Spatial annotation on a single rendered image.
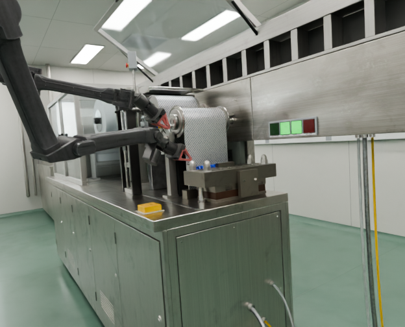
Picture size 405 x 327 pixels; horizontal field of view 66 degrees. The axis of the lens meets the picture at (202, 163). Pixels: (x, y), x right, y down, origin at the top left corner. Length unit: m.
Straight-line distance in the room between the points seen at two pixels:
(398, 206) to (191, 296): 2.89
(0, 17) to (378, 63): 1.04
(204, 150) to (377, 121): 0.72
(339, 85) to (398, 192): 2.62
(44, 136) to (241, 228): 0.79
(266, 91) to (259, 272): 0.78
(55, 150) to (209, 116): 0.78
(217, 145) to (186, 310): 0.73
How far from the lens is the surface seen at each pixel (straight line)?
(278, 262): 1.49
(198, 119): 1.45
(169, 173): 1.46
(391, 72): 1.16
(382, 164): 3.78
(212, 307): 1.31
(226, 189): 1.32
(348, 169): 3.97
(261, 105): 1.48
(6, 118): 6.81
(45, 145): 0.94
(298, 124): 1.33
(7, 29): 0.85
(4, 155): 6.77
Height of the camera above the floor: 1.15
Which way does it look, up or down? 4 degrees down
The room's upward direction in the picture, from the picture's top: 4 degrees counter-clockwise
